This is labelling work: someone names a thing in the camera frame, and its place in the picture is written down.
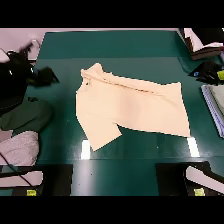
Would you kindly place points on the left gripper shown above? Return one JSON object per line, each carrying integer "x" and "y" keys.
{"x": 46, "y": 76}

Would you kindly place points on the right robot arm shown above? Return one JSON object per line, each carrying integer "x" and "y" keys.
{"x": 170, "y": 180}

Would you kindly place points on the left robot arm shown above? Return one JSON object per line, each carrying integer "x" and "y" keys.
{"x": 13, "y": 78}

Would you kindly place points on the dark green garment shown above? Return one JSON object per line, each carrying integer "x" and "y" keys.
{"x": 26, "y": 116}

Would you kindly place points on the pale pink garment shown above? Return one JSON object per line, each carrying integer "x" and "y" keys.
{"x": 20, "y": 148}

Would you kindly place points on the peach shirt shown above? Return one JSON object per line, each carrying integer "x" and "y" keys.
{"x": 133, "y": 106}

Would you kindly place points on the white garment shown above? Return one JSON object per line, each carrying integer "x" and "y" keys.
{"x": 192, "y": 38}

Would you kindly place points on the brown garment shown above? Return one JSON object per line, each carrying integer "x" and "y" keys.
{"x": 208, "y": 52}

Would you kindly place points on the black garment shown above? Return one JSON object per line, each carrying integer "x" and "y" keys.
{"x": 210, "y": 35}

